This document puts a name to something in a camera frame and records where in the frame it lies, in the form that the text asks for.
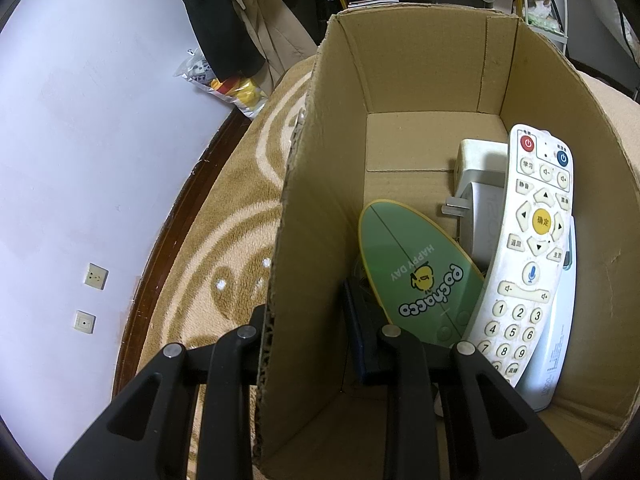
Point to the white TV remote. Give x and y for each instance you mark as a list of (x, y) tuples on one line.
[(523, 275)]

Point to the beige patterned carpet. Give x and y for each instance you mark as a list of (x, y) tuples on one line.
[(222, 269)]

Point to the plastic bag of toys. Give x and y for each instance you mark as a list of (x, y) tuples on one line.
[(238, 91)]

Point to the lower wall socket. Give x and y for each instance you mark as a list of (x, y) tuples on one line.
[(84, 322)]

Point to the white air conditioner remote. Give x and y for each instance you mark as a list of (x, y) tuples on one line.
[(541, 377)]

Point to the white power charger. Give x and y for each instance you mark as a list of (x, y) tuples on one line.
[(479, 210)]

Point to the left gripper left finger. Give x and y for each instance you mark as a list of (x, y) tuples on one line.
[(145, 433)]

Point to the yellow green toy skateboard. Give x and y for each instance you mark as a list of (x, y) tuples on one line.
[(422, 278)]

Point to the upper wall socket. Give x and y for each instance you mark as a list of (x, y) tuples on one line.
[(95, 276)]

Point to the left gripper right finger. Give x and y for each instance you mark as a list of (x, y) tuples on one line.
[(490, 431)]

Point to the wall socket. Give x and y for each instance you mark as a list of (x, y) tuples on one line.
[(84, 322), (95, 276)]

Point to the beige trench coat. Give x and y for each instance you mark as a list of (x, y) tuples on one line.
[(280, 38)]

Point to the left stack of books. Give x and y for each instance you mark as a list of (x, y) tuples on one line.
[(354, 4)]

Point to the white square adapter box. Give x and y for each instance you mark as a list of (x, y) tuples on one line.
[(480, 161)]

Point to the black hanging coat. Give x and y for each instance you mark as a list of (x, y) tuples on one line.
[(223, 38)]

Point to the cardboard box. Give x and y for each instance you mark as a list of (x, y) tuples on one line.
[(394, 91)]

